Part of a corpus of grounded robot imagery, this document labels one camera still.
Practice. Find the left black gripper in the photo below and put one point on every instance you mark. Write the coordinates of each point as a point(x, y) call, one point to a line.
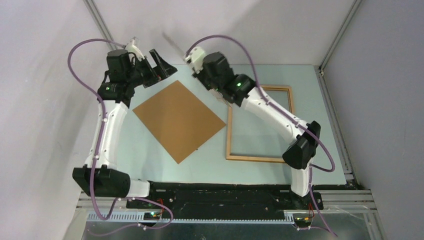
point(163, 70)

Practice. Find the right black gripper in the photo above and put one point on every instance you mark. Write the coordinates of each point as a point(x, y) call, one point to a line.
point(199, 76)

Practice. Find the brown cardboard backing board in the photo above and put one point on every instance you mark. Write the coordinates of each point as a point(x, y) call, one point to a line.
point(178, 120)

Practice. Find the clear acrylic sheet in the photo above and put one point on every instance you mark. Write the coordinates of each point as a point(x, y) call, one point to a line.
point(251, 136)

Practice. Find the light wooden picture frame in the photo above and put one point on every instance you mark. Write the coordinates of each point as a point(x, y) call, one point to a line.
point(228, 152)

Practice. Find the photo print of window plant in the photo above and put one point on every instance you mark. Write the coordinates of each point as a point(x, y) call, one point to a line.
point(175, 44)

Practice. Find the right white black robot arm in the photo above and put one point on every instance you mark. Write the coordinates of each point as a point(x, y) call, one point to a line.
point(299, 134)

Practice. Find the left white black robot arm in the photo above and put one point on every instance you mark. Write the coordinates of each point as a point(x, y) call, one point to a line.
point(127, 69)

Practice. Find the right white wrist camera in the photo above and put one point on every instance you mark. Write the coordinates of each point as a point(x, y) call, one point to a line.
point(194, 59)

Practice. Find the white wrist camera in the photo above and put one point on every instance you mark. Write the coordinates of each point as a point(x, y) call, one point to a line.
point(194, 59)
point(132, 47)

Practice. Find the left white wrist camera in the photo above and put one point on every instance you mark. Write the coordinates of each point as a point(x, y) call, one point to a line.
point(132, 47)

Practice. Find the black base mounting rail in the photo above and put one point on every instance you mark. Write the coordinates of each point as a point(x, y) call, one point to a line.
point(226, 202)

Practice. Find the aluminium extrusion frame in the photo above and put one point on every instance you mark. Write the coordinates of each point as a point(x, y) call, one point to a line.
point(346, 215)

